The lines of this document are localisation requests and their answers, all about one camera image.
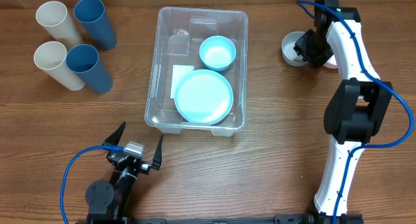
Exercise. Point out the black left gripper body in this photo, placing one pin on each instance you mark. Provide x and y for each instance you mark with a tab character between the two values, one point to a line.
129	174

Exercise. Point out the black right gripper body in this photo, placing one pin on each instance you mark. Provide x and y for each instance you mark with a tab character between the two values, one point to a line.
314	47

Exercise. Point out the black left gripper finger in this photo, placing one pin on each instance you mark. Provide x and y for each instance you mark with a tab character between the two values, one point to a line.
157	158
115	137

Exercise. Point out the pink plastic bowl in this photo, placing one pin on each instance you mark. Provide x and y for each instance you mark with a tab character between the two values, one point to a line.
331	63

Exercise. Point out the grey plastic bowl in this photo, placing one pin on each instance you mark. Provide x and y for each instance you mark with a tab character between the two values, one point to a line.
288	53

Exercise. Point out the light blue plastic plate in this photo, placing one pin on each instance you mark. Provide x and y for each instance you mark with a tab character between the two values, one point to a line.
204	97

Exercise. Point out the dark blue cup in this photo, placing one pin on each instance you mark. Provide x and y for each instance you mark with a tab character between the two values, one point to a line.
92	15
84	61

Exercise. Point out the light blue plastic bowl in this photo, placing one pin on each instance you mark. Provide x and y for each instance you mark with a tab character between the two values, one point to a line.
217	52

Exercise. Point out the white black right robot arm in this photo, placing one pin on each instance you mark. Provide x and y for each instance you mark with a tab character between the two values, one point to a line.
355	112

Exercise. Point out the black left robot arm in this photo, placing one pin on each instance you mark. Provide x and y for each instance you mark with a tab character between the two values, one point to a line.
107	199

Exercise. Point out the cream cup near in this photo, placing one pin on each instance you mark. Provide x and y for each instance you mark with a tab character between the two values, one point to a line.
50	57

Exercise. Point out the cream cup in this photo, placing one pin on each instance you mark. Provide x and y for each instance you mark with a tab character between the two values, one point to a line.
50	57
55	18

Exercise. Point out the cream cup far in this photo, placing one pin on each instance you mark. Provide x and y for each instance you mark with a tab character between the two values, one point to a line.
55	18

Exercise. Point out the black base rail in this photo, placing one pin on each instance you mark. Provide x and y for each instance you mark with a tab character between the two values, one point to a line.
277	219

